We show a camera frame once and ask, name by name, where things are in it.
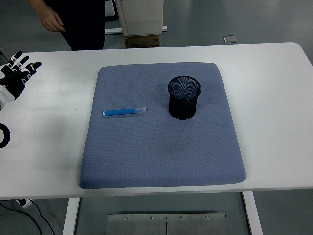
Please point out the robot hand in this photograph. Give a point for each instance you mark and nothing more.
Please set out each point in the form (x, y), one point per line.
(13, 82)

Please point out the blue marker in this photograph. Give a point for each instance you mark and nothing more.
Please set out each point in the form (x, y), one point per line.
(122, 112)

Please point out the person's hand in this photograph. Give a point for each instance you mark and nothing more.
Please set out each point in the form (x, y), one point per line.
(51, 20)

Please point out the black mesh pen holder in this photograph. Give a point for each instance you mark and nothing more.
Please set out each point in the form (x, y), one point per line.
(183, 105)

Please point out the person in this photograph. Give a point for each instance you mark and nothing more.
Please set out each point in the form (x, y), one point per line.
(83, 24)

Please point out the white power strip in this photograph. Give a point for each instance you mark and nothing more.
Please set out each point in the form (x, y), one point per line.
(25, 203)

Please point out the cardboard box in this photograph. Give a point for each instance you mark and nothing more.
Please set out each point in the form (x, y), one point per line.
(141, 41)

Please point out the white table leg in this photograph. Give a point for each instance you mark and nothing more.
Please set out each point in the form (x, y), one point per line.
(71, 218)
(253, 215)

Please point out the blue-grey mat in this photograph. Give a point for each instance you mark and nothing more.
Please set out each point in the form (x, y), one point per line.
(151, 151)

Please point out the grey metal plate with screws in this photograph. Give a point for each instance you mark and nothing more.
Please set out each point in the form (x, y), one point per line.
(146, 225)

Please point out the grey floor socket plate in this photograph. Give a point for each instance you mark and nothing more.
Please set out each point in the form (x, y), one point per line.
(229, 39)

